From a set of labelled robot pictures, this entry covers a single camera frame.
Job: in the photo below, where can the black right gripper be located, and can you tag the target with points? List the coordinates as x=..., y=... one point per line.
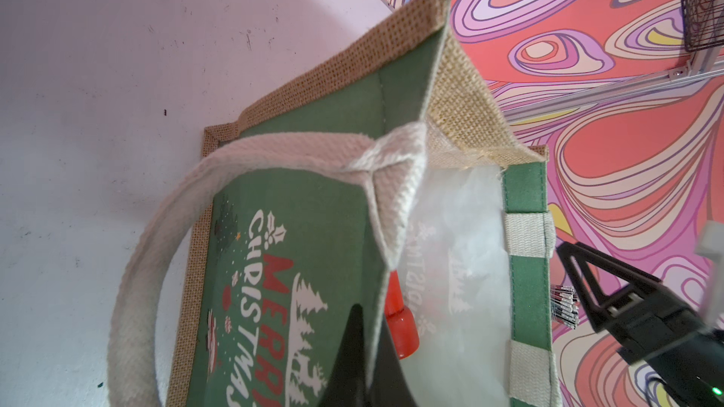
x=652, y=325

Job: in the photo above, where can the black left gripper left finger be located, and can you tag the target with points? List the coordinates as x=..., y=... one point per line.
x=347, y=383

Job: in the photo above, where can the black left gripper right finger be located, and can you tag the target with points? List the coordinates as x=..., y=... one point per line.
x=389, y=387

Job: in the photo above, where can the red flashlight bottom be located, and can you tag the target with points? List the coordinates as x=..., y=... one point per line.
x=400, y=320

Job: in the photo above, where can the burlap tote bag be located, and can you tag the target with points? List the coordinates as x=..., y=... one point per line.
x=391, y=156

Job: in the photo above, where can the metal cup of pencils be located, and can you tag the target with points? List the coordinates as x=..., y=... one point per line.
x=564, y=306

